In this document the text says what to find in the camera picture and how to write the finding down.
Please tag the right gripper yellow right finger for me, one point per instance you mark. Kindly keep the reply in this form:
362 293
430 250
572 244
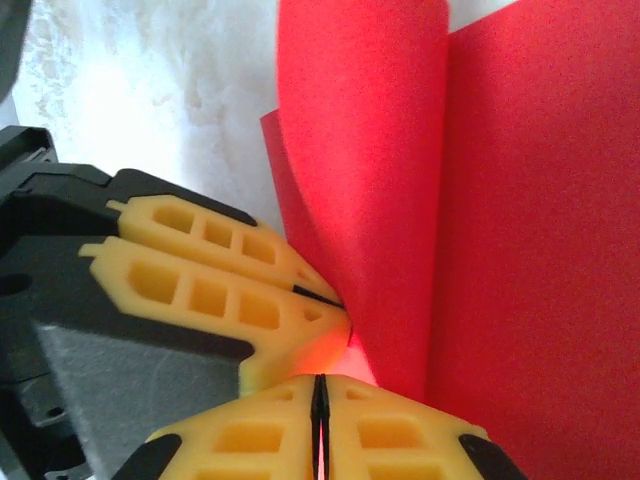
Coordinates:
345 400

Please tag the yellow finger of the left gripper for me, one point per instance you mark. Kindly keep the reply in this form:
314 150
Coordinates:
165 257
198 225

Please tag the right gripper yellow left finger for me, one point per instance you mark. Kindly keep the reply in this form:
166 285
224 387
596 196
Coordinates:
280 410

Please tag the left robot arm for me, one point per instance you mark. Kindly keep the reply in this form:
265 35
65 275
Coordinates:
10 40

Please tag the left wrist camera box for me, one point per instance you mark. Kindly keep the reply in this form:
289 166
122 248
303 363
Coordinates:
25 145

